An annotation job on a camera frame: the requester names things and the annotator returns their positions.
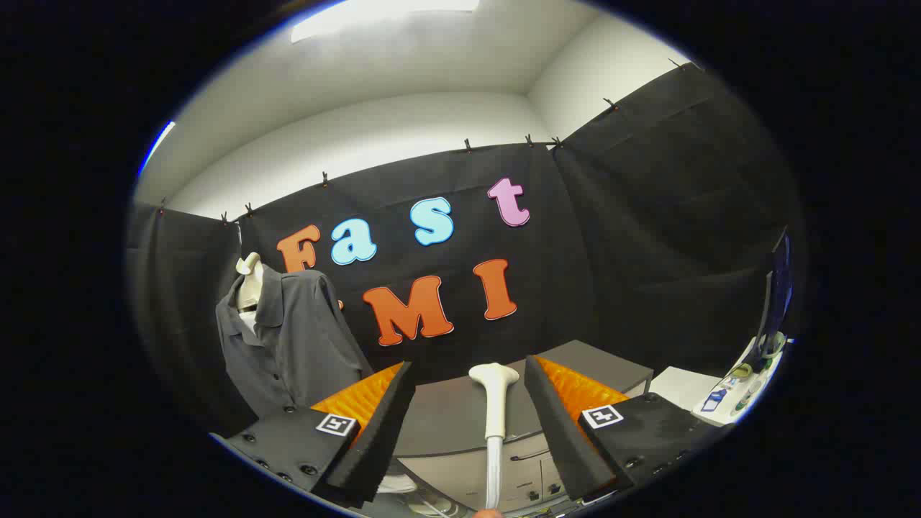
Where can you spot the row of black cloth clips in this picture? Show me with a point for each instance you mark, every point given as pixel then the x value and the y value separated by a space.
pixel 325 178

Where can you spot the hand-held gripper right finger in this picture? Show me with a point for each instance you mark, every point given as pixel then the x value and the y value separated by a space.
pixel 561 432

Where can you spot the white mannequin torso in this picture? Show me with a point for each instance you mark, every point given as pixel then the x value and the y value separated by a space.
pixel 250 284

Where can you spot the grey drawer cabinet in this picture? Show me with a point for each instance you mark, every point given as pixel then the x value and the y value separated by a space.
pixel 446 410

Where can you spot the cluttered white desk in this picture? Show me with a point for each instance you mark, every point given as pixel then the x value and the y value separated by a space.
pixel 680 388

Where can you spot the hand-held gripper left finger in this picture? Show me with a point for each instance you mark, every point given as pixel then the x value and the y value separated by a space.
pixel 381 432

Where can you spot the grey button shirt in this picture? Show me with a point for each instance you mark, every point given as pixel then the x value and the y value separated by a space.
pixel 302 345

